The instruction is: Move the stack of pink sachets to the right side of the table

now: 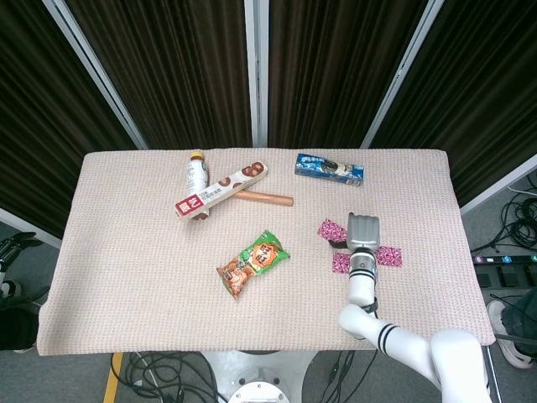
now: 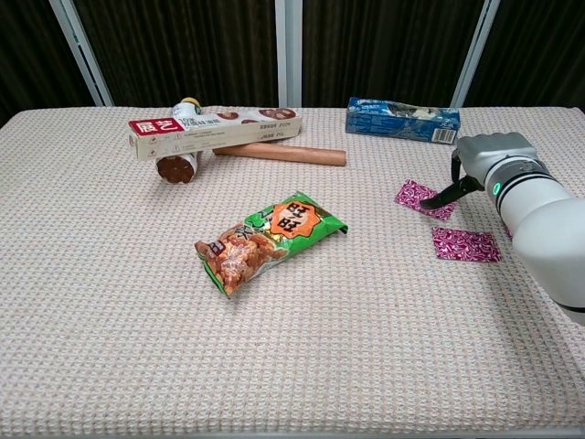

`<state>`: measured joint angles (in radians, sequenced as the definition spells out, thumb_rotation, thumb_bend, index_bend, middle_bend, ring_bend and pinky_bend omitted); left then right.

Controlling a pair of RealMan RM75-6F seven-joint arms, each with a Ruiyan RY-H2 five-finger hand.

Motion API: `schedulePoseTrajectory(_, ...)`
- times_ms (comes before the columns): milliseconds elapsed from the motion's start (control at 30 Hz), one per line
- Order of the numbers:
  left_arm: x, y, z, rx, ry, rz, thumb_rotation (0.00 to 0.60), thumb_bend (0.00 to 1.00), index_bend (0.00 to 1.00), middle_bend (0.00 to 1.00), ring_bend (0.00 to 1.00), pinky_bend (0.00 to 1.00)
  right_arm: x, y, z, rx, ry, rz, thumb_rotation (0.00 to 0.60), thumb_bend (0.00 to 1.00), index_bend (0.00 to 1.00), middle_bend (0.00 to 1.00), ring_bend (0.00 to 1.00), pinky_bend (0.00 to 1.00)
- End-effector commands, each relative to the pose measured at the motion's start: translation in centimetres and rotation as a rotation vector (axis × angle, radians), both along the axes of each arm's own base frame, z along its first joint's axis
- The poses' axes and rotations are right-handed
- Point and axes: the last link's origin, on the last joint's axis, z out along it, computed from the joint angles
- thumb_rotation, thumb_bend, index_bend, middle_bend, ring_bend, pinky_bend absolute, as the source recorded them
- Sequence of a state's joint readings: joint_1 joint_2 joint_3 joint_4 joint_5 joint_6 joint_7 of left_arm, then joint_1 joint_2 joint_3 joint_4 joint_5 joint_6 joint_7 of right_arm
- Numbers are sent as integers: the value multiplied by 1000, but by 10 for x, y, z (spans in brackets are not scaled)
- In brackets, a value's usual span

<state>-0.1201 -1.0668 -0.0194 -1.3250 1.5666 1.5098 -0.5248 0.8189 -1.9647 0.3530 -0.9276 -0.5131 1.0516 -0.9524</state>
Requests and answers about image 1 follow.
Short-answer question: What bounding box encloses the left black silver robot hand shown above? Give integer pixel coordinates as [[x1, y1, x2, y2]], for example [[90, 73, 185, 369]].
[[0, 232, 51, 310]]

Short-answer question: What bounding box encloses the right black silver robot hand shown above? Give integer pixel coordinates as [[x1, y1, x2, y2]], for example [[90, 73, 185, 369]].
[[328, 212, 383, 253]]

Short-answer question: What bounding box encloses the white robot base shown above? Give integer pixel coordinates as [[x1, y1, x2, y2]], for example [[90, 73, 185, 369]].
[[201, 350, 316, 403]]

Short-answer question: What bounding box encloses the blue cookie box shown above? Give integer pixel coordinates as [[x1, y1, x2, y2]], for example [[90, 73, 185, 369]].
[[294, 152, 365, 187]]

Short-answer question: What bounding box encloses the dark trouser leg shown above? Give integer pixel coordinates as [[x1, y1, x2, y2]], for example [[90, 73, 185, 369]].
[[501, 289, 537, 358], [0, 293, 43, 353]]

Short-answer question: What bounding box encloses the pink woven table cloth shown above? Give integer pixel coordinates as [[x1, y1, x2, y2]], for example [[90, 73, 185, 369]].
[[36, 147, 496, 357]]

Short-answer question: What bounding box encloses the green snack bag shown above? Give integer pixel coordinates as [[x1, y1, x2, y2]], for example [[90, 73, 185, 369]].
[[216, 229, 290, 300]]

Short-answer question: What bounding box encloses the dark brown curtain panel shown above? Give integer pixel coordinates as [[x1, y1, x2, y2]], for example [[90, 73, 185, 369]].
[[268, 0, 431, 149], [0, 0, 138, 236], [65, 0, 253, 150], [371, 0, 537, 207]]

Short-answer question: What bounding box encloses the power strip with lit buttons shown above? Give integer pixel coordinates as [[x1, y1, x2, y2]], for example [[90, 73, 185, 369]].
[[472, 254, 537, 266]]

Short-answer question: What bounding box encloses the black power strip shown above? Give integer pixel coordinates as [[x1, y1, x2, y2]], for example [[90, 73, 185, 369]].
[[476, 265, 537, 290]]

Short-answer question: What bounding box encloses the long white box red label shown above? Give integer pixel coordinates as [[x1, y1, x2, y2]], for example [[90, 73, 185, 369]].
[[175, 160, 269, 222]]

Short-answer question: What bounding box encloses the white sneaker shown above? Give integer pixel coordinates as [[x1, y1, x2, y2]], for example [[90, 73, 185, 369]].
[[487, 300, 534, 369]]

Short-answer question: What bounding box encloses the yellow floor tape strip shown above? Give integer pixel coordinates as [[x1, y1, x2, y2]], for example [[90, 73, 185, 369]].
[[102, 352, 125, 403]]

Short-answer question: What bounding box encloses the white bottle tan cap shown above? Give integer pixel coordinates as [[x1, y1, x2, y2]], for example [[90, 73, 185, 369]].
[[185, 151, 210, 198]]

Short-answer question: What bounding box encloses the black floor cable bundle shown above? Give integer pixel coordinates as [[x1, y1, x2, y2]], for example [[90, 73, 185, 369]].
[[112, 351, 227, 403], [305, 350, 441, 403], [469, 174, 537, 255]]

